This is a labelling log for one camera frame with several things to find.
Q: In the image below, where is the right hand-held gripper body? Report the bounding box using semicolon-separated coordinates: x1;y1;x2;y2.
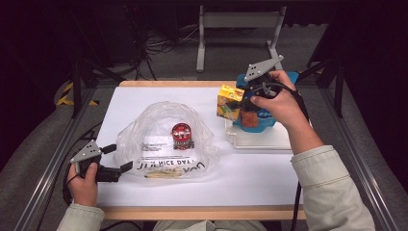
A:
240;54;286;113

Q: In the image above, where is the yellow juice carton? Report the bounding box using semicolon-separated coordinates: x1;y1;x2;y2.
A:
217;84;245;122

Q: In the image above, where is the red can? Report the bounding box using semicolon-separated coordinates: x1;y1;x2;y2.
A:
170;122;195;151

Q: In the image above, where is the black metal stand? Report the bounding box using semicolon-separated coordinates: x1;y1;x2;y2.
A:
287;59;346;118

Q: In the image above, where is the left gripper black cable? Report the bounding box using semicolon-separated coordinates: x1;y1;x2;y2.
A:
61;123;104;206

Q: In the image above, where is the bundle of floor cables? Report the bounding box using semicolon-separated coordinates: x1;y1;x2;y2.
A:
124;6;200;81

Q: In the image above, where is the white metal stand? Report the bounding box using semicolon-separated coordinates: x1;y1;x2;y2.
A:
195;4;288;73

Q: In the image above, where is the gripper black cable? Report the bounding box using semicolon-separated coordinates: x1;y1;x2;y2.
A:
61;123;104;206
262;81;312;231

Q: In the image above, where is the blue snack pouch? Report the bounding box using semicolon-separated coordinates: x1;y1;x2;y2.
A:
232;70;300;134

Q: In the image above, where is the clear plastic shopping bag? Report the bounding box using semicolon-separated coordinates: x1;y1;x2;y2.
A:
114;100;222;181

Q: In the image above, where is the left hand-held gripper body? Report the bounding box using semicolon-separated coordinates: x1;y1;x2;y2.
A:
68;139;123;184

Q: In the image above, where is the person's left hand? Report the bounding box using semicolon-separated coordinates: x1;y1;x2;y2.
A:
65;162;99;208

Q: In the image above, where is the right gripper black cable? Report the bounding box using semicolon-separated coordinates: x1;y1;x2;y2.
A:
262;81;312;231

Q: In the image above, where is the aluminium rail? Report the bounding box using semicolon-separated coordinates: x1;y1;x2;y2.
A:
320;88;400;231
13;88;97;231

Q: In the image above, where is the white plastic tray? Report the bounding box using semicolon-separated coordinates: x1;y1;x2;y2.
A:
223;109;294;151

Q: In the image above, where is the white table mat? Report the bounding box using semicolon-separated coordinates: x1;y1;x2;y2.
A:
95;86;306;208

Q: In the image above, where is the person's lap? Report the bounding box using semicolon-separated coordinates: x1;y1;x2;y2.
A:
153;219;269;231

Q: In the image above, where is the yellow black striped tape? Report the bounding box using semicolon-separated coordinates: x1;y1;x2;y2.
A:
56;81;99;107

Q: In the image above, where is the person's right hand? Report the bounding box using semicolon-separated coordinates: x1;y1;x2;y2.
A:
249;69;310;136

